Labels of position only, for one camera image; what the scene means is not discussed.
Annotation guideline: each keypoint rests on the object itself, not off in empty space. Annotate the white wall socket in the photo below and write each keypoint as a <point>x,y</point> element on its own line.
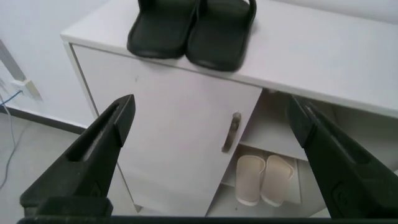
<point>27,88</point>

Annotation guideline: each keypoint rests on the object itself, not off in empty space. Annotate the white cabinet door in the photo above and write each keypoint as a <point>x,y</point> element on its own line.
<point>174,133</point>

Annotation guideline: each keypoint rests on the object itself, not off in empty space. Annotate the beige slipper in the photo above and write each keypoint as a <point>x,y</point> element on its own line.
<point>248,179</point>
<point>275,180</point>

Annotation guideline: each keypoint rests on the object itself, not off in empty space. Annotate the black slipper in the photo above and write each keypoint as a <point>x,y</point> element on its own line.
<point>161,29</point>
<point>219,37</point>

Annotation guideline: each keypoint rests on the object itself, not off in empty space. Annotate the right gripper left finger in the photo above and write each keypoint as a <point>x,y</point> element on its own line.
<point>90,161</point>

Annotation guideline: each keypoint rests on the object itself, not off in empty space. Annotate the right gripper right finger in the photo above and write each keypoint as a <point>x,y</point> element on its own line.
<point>348,174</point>

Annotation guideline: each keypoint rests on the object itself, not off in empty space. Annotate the white shoe cabinet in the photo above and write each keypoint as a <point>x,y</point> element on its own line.
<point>311,59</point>

